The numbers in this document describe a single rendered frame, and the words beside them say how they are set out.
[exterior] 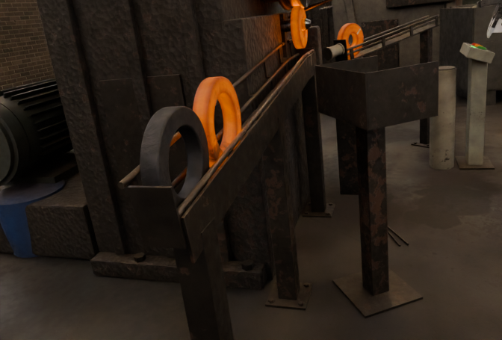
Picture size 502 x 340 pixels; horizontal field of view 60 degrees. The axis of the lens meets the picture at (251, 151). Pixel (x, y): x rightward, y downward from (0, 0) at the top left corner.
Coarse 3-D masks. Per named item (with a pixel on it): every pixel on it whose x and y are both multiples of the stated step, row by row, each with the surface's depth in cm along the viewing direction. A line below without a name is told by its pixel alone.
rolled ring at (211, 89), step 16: (208, 80) 84; (224, 80) 88; (208, 96) 81; (224, 96) 91; (208, 112) 80; (224, 112) 94; (240, 112) 96; (208, 128) 80; (224, 128) 95; (240, 128) 96; (208, 144) 81; (224, 144) 93; (224, 160) 87
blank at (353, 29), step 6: (348, 24) 205; (354, 24) 207; (342, 30) 204; (348, 30) 205; (354, 30) 207; (360, 30) 210; (342, 36) 203; (348, 36) 206; (354, 36) 210; (360, 36) 211; (354, 42) 211; (360, 42) 211; (354, 54) 210
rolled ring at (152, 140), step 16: (160, 112) 68; (176, 112) 69; (192, 112) 74; (160, 128) 65; (176, 128) 69; (192, 128) 75; (144, 144) 65; (160, 144) 64; (192, 144) 78; (144, 160) 64; (160, 160) 64; (192, 160) 79; (208, 160) 81; (144, 176) 64; (160, 176) 64; (192, 176) 78
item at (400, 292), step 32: (320, 64) 124; (352, 64) 127; (416, 64) 103; (320, 96) 124; (352, 96) 107; (384, 96) 103; (416, 96) 105; (384, 128) 120; (384, 160) 122; (384, 192) 125; (384, 224) 128; (384, 256) 131; (352, 288) 139; (384, 288) 135
